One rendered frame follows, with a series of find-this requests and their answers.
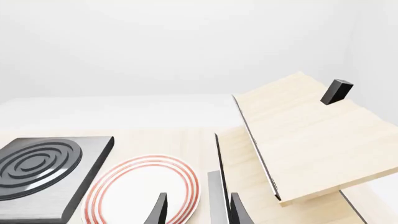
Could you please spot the pale wooden cabinet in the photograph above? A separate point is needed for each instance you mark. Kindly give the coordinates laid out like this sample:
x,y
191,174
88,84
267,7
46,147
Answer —
x,y
311,144

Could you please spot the small black block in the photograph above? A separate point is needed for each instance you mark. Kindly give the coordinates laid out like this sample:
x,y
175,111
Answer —
x,y
336,92

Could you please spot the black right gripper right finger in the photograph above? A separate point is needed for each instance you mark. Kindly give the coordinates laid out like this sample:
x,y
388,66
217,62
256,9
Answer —
x,y
237,213

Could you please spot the white plate with red rings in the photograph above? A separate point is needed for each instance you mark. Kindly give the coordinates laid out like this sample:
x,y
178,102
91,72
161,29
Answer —
x,y
136,182

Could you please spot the flat black stove plate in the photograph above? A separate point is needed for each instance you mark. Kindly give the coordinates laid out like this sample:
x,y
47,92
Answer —
x,y
40,163

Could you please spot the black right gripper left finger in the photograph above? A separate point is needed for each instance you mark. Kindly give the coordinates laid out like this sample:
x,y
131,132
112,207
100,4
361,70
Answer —
x,y
159,212

